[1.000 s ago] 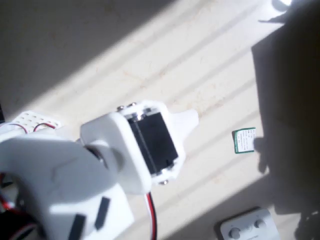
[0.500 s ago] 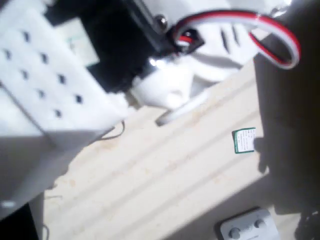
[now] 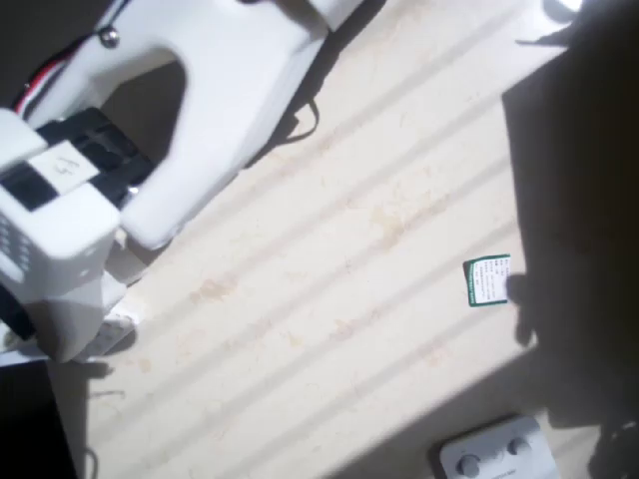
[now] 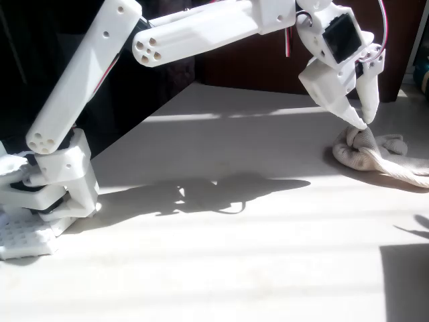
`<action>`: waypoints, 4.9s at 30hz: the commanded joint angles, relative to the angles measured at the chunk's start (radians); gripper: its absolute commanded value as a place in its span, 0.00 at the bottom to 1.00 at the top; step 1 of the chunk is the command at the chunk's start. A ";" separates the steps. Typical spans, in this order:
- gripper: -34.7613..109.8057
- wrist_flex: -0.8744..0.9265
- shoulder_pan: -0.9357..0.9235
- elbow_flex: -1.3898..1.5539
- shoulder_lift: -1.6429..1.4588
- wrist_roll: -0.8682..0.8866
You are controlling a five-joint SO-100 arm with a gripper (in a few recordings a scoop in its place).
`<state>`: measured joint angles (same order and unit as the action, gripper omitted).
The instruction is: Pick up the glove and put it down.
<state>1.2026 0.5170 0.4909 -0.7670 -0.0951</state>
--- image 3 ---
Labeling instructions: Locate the thin grey wire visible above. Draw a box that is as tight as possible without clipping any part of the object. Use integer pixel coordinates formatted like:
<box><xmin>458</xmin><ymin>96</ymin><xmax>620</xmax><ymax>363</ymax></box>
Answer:
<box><xmin>81</xmin><ymin>443</ymin><xmax>100</xmax><ymax>479</ymax></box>

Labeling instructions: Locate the green bordered label card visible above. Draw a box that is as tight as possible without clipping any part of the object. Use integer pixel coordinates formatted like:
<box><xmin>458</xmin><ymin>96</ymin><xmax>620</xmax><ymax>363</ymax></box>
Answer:
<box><xmin>462</xmin><ymin>253</ymin><xmax>513</xmax><ymax>308</ymax></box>

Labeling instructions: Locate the red black cable with screw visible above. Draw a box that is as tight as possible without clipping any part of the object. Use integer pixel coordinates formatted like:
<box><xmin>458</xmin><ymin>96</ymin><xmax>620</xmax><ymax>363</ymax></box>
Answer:
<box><xmin>12</xmin><ymin>0</ymin><xmax>124</xmax><ymax>119</ymax></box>

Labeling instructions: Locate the white device with knobs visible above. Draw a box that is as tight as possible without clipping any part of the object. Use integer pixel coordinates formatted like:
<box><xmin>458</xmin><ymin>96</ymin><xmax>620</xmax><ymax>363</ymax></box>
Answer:
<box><xmin>428</xmin><ymin>412</ymin><xmax>560</xmax><ymax>479</ymax></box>

